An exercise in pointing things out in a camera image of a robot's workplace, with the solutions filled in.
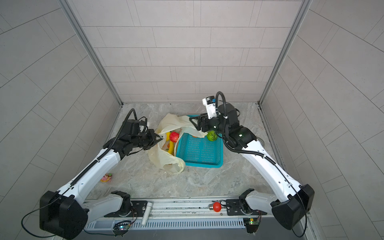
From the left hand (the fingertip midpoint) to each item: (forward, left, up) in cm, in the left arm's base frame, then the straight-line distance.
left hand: (167, 136), depth 76 cm
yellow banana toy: (+1, 0, -15) cm, 15 cm away
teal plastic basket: (0, -16, -19) cm, 25 cm away
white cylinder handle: (-32, +8, -15) cm, 37 cm away
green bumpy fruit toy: (+8, -24, -13) cm, 29 cm away
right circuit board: (-36, -41, -18) cm, 58 cm away
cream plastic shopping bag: (-11, +2, 0) cm, 11 cm away
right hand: (+2, -15, +13) cm, 20 cm away
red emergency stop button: (-30, -25, -15) cm, 42 cm away
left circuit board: (-37, +17, -14) cm, 43 cm away
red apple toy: (+6, -1, -11) cm, 13 cm away
